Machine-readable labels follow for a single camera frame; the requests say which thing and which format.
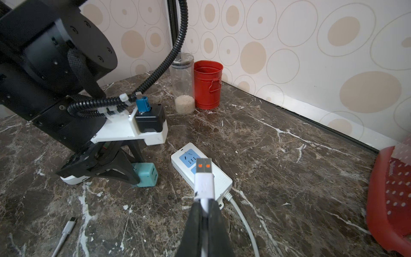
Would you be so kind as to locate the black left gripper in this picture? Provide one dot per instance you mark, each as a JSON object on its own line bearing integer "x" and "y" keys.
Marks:
{"x": 111, "y": 160}

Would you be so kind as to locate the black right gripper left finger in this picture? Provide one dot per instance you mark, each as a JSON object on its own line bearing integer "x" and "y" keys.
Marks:
{"x": 191, "y": 242}

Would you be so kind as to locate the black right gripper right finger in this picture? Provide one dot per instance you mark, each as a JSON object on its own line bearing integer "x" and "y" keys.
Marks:
{"x": 219, "y": 244}

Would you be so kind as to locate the teal USB wall charger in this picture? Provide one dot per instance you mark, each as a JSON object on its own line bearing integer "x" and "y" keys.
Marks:
{"x": 147, "y": 174}

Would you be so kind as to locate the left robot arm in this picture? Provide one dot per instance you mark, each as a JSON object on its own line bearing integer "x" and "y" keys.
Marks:
{"x": 52, "y": 57}

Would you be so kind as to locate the white power strip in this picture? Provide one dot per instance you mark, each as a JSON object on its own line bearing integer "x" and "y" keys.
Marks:
{"x": 200, "y": 171}

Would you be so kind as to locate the white earbud charging case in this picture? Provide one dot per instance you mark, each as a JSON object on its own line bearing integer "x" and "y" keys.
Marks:
{"x": 72, "y": 180}

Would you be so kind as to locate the red metal cup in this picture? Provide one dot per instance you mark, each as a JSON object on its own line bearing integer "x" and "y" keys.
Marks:
{"x": 207, "y": 84}

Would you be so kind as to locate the red chrome toaster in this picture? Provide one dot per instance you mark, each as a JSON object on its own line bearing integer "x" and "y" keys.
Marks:
{"x": 388, "y": 212}

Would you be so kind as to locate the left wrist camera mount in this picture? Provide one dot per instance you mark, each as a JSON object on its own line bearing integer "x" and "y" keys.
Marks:
{"x": 146, "y": 122}

